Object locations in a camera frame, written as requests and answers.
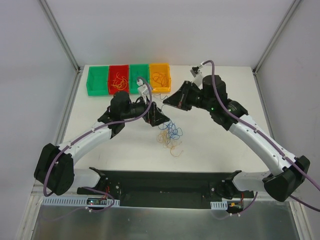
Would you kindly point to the orange bin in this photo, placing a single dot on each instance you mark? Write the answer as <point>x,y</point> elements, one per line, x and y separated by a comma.
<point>160,77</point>

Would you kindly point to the white cable duct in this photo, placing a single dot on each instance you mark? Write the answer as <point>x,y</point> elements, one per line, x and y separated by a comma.
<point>219,205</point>
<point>80,202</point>

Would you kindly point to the left white cable duct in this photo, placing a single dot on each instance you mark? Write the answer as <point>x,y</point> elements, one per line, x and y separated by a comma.
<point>80,202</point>

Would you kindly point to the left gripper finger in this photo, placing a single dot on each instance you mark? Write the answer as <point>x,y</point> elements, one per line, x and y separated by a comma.
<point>156,121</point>
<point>158,113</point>

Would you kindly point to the red bin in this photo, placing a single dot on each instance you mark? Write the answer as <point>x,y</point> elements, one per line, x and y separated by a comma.
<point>118,79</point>

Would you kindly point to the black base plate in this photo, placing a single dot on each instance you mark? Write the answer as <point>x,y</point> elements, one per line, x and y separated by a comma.
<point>152,189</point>

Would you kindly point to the left aluminium frame post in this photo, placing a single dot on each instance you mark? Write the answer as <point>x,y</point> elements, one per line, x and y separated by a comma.
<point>59,34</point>

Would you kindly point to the right white cable duct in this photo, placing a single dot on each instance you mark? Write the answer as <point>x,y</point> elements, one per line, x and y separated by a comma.
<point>219,205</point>

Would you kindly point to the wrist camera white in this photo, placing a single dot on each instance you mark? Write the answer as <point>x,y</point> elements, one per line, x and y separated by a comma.
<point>142,86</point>
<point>197,75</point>

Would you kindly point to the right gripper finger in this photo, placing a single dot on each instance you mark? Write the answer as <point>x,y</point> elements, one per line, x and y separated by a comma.
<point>176,101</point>
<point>181,93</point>

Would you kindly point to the aluminium frame post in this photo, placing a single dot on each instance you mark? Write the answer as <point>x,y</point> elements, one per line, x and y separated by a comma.
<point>59,34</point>
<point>293,8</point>

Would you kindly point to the far left green bin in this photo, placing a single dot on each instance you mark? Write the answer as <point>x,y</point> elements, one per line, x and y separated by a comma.
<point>97,81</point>

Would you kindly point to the right aluminium frame post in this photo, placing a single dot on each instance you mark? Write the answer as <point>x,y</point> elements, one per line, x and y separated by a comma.
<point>293,8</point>

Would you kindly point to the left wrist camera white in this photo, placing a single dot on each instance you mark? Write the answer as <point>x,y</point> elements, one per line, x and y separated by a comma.
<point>142,86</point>

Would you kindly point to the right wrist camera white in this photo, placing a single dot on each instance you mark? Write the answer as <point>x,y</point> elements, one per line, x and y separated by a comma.
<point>197,75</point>

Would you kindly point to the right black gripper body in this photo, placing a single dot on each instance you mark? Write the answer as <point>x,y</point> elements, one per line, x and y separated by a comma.
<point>187,95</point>

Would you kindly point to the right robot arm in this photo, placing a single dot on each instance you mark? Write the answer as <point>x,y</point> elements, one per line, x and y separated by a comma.
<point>285,171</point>

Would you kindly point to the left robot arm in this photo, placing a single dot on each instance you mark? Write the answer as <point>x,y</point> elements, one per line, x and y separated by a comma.
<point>55,167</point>

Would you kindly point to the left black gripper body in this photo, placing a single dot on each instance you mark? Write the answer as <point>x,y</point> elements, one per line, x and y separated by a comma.
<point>152,113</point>

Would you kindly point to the green bin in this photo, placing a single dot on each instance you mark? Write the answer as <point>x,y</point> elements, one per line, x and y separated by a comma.
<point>135,71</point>
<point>97,81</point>

